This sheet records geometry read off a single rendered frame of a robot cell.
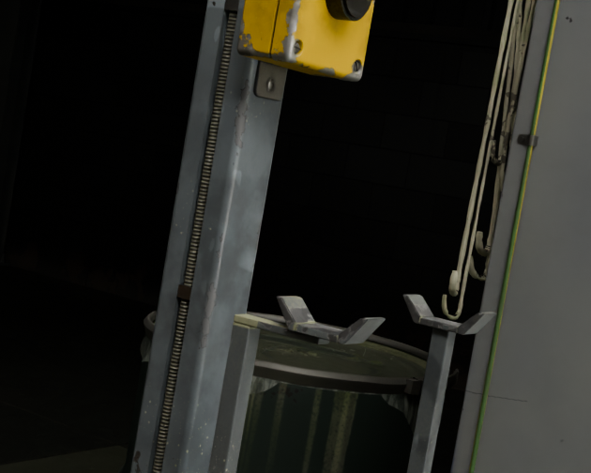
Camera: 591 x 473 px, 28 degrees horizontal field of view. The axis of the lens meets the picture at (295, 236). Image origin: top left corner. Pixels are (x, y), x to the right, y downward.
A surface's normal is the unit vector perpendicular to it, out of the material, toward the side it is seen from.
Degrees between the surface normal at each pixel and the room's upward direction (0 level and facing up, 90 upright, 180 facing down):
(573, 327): 90
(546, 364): 90
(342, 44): 90
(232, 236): 90
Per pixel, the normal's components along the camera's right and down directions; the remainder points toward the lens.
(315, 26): 0.82, 0.18
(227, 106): -0.55, -0.04
